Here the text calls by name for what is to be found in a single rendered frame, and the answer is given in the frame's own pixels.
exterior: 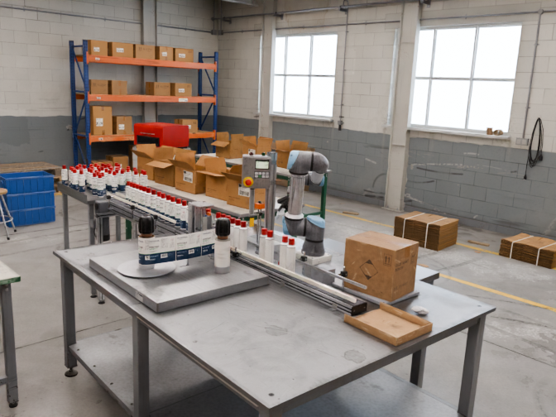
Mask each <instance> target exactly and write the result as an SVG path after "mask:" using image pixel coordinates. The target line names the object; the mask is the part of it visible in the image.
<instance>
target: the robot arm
mask: <svg viewBox="0 0 556 417"><path fill-rule="evenodd" d="M328 166H329V164H328V160H327V158H326V157H325V156H323V155H322V154H320V153H318V152H312V151H291V152H290V156H289V160H288V164H287V170H289V173H290V174H291V177H290V183H289V186H288V189H287V194H288V195H287V196H285V197H283V198H281V199H278V200H277V203H278V204H281V206H280V207H279V209H278V212H277V215H276V219H278V217H279V216H280V215H284V214H285V216H283V217H282V226H283V233H284V234H285V235H289V236H299V237H305V240H304V244H303V246H302V247H301V253H302V254H303V253H304V252H305V255H306V256H313V257H320V256H324V255H325V250H324V229H325V221H324V219H322V218H320V217H317V216H313V215H309V216H307V218H304V215H303V214H302V204H303V197H304V186H305V185H313V186H324V173H325V172H326V171H327V170H328ZM309 171H312V174H309ZM285 210H287V211H288V212H286V213H285Z"/></svg>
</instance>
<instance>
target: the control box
mask: <svg viewBox="0 0 556 417"><path fill-rule="evenodd" d="M256 160H270V162H269V170H261V169H255V162H256ZM254 171H263V172H270V174H269V179H263V178H254ZM248 179H249V180H251V181H252V184H251V185H246V184H245V181H246V180H248ZM270 185H271V158H270V157H269V156H267V155H266V156H261V155H254V156H249V155H248V154H243V155H242V187H243V188H250V189H269V188H270Z"/></svg>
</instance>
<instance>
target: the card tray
mask: <svg viewBox="0 0 556 417"><path fill-rule="evenodd" d="M344 322H345V323H347V324H350V325H352V326H353V327H356V328H359V329H361V330H362V331H364V332H366V333H369V334H371V335H373V336H375V337H377V338H379V339H381V340H384V341H386V342H388V343H390V344H392V345H394V346H399V345H401V344H402V343H406V342H408V341H410V340H412V339H414V338H417V337H419V336H421V335H423V334H426V333H428V332H431V331H432V327H433V323H432V322H429V321H428V320H425V319H422V318H420V317H417V316H415V315H413V314H410V313H407V312H405V311H403V310H401V309H397V308H395V307H393V306H390V305H388V304H385V303H383V302H380V308H379V309H376V310H373V311H372V312H369V313H366V314H362V315H359V316H357V317H355V318H353V317H351V316H349V315H347V314H344Z"/></svg>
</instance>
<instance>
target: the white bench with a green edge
mask: <svg viewBox="0 0 556 417"><path fill-rule="evenodd" d="M19 281H21V277H20V276H19V275H18V274H17V273H16V272H15V271H13V270H12V269H11V268H10V267H8V266H7V265H6V264H4V263H3V262H2V261H0V306H1V318H2V340H3V351H4V363H5V374H6V375H5V376H0V386H1V385H4V384H6V386H7V401H8V402H9V407H10V408H15V407H17V405H18V403H17V401H19V397H18V385H17V361H16V349H15V336H14V324H13V312H12V287H11V283H15V282H19Z"/></svg>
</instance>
